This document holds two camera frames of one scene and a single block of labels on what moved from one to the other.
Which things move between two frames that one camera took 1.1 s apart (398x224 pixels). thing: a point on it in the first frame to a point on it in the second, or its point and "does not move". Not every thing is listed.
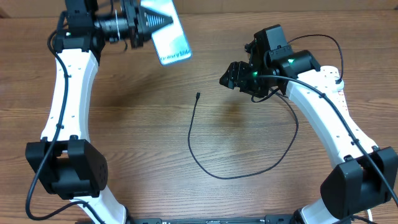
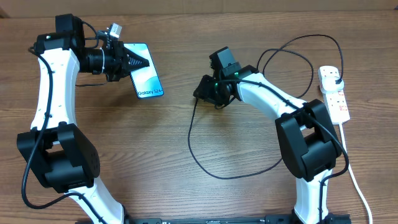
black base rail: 278,219 does not move
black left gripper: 136,32 to 122,68
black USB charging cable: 339,79 does not move
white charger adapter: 337,87 does not move
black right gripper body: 249,82 to 212,90
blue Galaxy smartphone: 171,43 to 147,80
